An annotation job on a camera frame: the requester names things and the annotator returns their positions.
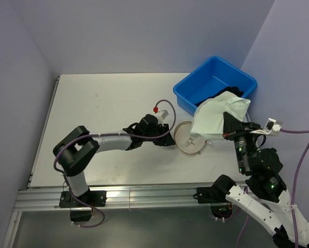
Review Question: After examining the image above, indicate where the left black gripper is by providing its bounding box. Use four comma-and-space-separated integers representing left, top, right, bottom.
142, 123, 175, 146

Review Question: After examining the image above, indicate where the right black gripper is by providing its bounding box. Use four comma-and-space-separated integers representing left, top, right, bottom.
221, 111, 261, 172

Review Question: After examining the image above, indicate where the pale mint bra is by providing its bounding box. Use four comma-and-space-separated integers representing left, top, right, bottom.
190, 91, 251, 141

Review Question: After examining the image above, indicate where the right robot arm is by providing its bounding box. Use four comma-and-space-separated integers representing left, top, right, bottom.
193, 112, 309, 247

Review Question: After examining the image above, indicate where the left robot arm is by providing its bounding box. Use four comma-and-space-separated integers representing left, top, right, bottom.
53, 110, 175, 207

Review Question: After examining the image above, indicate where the black garment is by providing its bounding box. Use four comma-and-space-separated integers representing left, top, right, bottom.
194, 87, 245, 106

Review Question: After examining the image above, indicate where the blue plastic bin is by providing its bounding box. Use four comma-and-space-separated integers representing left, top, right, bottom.
173, 56, 257, 116

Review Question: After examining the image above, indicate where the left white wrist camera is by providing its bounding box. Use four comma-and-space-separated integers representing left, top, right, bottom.
153, 106, 169, 121

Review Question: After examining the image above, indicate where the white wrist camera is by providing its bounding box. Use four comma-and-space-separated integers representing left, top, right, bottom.
153, 106, 169, 121
251, 118, 283, 136

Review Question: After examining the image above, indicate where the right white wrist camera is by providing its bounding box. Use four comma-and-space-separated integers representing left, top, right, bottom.
251, 118, 283, 136

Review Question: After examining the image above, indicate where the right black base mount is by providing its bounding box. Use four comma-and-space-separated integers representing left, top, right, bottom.
192, 187, 230, 204

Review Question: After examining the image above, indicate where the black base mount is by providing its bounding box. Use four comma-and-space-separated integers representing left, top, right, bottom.
58, 190, 106, 223
192, 187, 230, 204

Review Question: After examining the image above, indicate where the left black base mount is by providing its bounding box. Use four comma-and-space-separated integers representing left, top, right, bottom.
58, 190, 106, 223

